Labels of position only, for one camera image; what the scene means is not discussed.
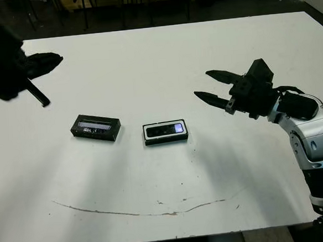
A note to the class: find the black box white insert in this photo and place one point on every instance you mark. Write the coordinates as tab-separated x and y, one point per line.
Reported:
165	140

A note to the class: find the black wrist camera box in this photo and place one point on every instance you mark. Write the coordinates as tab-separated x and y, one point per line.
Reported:
3	40
260	71

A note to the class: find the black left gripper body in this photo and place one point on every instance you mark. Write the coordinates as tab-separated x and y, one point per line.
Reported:
6	79

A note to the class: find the black slim camera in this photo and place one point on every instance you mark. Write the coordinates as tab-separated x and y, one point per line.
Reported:
162	130

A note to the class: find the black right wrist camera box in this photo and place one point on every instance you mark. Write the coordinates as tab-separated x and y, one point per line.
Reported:
260	71

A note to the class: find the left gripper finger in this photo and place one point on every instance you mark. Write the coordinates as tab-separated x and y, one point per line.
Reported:
45	60
40	71

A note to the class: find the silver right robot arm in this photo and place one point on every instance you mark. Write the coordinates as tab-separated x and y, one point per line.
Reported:
312	141

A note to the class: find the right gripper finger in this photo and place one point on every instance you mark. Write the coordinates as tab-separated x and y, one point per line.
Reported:
212	98
226	77

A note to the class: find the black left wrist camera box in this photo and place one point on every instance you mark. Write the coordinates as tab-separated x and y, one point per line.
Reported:
3	40

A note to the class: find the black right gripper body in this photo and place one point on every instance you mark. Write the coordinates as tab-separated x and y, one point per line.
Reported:
254	100

